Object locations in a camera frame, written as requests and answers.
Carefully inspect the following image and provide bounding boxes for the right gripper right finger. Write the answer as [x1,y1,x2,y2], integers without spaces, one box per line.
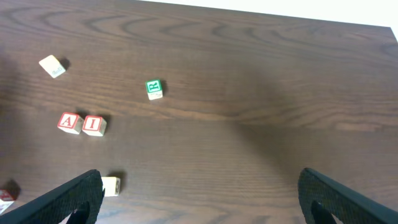
[298,168,397,224]

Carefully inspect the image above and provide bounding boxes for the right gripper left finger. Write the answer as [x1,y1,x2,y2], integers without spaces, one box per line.
[1,169,104,224]

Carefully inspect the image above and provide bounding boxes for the letter A red block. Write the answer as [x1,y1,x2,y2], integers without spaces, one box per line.
[57,112,84,134]

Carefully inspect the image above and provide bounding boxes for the letter I red block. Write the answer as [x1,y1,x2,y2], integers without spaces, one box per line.
[82,115,107,137]

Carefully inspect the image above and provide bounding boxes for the white block with drawing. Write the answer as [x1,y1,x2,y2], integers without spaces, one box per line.
[0,189,15,214]

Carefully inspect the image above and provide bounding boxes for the yellow top block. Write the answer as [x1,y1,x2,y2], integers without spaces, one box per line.
[101,177,121,197]

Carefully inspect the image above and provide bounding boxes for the plain white wooden block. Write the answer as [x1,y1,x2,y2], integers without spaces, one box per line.
[39,55,66,78]

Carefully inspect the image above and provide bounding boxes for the green letter R block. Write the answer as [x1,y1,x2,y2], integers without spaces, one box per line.
[145,80,163,100]

